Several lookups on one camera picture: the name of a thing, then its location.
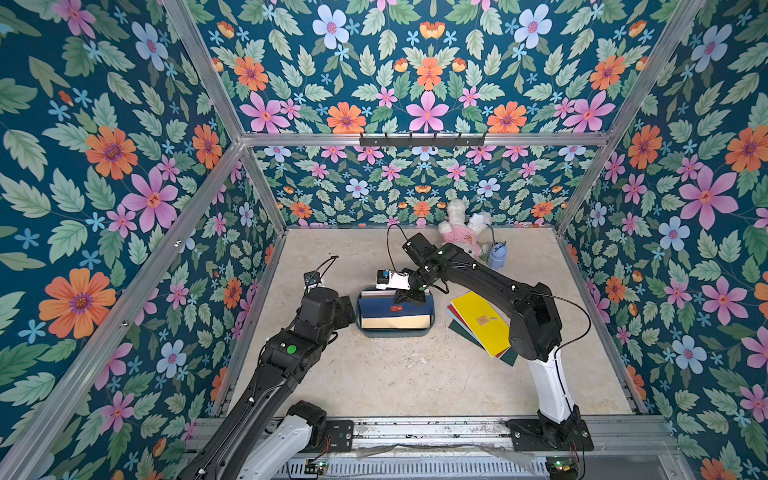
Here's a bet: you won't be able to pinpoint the navy blue envelope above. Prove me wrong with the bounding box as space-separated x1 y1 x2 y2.
358 291 434 319

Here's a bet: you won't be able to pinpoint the cream yellow envelope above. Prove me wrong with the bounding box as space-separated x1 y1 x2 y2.
360 315 432 330

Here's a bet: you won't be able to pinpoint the bright yellow envelope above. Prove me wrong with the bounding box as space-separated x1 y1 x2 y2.
449 292 510 358

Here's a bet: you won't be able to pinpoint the red envelope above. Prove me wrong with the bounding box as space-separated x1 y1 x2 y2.
448 301 499 356

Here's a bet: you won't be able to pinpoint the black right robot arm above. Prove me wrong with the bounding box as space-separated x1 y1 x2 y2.
399 233 581 441

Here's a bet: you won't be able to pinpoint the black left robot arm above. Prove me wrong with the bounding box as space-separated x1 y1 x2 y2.
177 287 355 479

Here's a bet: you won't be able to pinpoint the teal storage box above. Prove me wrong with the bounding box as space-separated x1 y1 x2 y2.
356 289 435 338

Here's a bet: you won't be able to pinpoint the white plush bunny pink shirt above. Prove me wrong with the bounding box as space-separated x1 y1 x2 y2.
438 199 492 258

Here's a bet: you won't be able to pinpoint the blue faceted toy figure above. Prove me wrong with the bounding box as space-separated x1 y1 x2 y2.
487 243 508 271

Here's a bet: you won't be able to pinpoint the dark green envelope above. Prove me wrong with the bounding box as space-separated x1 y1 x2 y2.
448 320 518 367

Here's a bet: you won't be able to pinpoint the small green circuit board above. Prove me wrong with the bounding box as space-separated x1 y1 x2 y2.
303 459 329 477

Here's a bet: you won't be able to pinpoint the white vent grille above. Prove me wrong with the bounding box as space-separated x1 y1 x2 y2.
274 456 550 479

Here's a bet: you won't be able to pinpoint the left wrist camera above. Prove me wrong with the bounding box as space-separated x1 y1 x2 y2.
303 270 322 291

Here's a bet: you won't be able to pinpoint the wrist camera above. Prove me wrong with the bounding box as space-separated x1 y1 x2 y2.
303 270 322 291
375 270 410 290

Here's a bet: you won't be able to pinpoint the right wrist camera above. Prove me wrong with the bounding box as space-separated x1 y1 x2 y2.
375 270 410 290

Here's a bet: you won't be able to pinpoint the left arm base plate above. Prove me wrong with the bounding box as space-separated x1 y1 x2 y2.
312 420 355 455

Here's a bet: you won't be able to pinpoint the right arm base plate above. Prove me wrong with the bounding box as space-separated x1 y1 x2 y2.
504 411 594 452

